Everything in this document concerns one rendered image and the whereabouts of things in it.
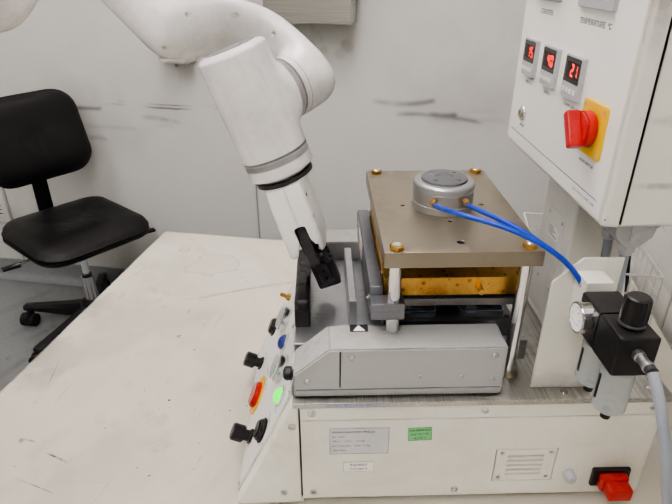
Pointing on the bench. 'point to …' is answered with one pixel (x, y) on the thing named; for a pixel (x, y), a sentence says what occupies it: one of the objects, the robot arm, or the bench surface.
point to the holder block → (446, 314)
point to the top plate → (450, 222)
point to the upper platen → (452, 283)
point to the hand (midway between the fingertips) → (325, 271)
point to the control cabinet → (592, 148)
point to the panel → (264, 409)
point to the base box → (451, 451)
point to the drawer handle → (302, 291)
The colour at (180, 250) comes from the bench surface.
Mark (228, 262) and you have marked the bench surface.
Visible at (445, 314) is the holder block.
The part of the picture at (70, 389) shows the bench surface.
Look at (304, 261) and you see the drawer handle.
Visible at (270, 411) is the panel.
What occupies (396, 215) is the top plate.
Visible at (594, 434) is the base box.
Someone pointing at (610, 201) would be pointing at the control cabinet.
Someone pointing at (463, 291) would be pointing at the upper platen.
